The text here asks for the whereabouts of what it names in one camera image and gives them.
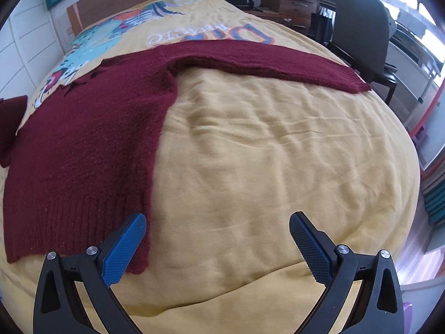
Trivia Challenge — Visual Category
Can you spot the maroon knit sweater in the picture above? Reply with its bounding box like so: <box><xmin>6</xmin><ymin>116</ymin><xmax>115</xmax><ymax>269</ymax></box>
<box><xmin>1</xmin><ymin>39</ymin><xmax>370</xmax><ymax>263</ymax></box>

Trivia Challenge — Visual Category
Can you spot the yellow cartoon bedspread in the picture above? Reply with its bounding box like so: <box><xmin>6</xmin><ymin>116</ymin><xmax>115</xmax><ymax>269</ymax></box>
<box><xmin>21</xmin><ymin>0</ymin><xmax>419</xmax><ymax>333</ymax></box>

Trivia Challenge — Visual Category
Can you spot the white wardrobe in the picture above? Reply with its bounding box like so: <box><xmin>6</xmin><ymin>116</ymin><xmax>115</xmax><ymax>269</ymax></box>
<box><xmin>1</xmin><ymin>3</ymin><xmax>63</xmax><ymax>98</ymax></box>

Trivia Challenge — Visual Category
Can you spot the grey office chair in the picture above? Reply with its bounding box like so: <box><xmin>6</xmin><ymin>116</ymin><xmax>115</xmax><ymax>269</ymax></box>
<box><xmin>327</xmin><ymin>0</ymin><xmax>397</xmax><ymax>104</ymax></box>

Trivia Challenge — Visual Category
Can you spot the wooden drawer cabinet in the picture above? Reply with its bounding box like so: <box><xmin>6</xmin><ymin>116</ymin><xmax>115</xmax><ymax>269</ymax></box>
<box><xmin>260</xmin><ymin>0</ymin><xmax>319</xmax><ymax>35</ymax></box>

